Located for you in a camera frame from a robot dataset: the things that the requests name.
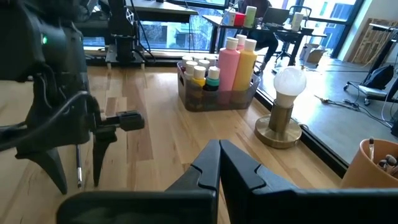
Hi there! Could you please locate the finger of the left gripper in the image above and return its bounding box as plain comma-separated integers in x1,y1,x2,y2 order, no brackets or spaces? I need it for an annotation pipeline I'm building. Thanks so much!
92,135,118,187
15,147,68,195

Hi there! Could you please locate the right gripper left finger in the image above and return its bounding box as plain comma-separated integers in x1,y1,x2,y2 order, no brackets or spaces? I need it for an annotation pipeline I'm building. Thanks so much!
166,139,221,191

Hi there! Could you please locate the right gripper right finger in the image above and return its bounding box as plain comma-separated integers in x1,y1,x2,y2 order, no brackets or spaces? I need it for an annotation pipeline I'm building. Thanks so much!
220,139,299,224

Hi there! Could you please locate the small yellow paint bottle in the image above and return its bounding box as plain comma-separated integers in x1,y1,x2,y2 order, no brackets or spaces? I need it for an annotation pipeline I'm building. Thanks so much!
191,65,207,90

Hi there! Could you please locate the large pink paint bottle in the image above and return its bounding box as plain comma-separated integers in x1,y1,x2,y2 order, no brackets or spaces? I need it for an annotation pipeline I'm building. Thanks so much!
235,34,248,52
217,37,241,93

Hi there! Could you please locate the large yellow paint bottle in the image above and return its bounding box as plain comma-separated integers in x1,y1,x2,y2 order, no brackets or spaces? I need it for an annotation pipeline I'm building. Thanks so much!
232,39,259,92

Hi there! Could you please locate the orange plastic cup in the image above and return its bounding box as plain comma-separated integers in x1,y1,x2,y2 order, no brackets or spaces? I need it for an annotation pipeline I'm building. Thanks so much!
340,138,398,189

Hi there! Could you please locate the brass lamp with white bulb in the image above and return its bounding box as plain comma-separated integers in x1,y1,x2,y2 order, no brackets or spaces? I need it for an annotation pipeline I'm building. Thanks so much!
254,65,308,149

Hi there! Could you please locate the grey translucent plastic bin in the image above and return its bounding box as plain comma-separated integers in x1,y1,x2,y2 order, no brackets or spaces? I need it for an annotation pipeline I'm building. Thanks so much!
176,60,261,113

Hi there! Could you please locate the brown cardboard box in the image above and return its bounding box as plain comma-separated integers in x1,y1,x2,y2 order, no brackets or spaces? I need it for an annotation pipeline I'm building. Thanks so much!
300,43,327,65

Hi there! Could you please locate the grey background desk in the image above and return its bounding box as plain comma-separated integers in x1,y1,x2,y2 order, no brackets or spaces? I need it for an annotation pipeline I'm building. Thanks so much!
133,0,199,22

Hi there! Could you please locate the red container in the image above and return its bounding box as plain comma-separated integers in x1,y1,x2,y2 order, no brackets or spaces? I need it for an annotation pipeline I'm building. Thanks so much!
233,12,246,27

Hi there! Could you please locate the black background desk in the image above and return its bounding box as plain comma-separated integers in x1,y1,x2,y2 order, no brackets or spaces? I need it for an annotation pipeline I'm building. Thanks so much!
201,14,327,68

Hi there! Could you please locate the pale green cylinder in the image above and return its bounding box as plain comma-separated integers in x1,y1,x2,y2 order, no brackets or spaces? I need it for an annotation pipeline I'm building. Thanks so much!
244,5,257,29

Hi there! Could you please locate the black bag on cart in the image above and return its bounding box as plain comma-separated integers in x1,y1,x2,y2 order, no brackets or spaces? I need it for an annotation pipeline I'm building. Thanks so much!
343,63,398,105

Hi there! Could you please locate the white cylinder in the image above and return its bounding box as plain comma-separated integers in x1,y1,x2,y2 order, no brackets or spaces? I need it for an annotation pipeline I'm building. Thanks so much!
291,11,304,32

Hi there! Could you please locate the dark laptop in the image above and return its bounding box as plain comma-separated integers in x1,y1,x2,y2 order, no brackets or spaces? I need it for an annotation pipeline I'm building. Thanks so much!
262,6,290,27

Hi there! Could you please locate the person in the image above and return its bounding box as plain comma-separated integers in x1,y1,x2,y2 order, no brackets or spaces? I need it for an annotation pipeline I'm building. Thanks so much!
238,0,280,75

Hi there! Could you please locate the black office chair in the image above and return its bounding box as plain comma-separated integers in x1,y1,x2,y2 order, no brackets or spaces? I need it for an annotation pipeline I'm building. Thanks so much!
275,4,313,63

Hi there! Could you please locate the wooden lattice panel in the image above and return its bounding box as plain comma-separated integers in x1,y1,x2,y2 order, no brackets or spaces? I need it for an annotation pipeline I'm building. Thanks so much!
347,17,398,66

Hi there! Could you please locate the floor cable with plug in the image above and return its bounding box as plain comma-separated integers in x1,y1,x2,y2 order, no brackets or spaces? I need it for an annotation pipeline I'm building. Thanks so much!
313,95,392,128

